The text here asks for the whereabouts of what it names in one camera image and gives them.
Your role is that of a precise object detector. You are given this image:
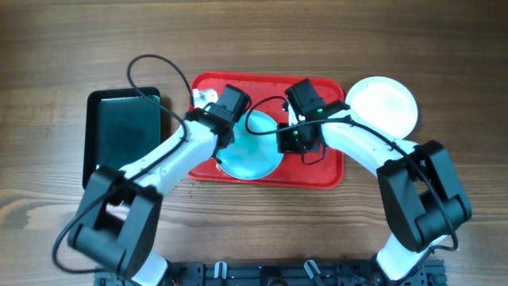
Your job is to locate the light blue plate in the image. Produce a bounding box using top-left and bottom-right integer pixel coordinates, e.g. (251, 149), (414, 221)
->
(216, 114), (283, 180)

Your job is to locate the white plate top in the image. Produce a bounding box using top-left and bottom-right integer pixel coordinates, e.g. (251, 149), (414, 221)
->
(345, 76), (418, 138)

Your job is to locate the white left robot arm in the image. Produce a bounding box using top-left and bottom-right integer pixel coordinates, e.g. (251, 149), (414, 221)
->
(67, 85), (252, 285)

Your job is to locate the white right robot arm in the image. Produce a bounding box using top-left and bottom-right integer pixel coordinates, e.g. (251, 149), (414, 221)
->
(285, 79), (472, 285)

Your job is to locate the red plastic tray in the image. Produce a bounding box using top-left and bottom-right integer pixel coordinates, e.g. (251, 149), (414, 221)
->
(188, 71), (344, 189)

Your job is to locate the black water tray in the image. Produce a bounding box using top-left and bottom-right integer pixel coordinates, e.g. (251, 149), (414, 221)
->
(82, 87), (162, 186)

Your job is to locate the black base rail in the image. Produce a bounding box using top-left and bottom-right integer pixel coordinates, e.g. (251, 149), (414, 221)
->
(93, 257), (448, 286)

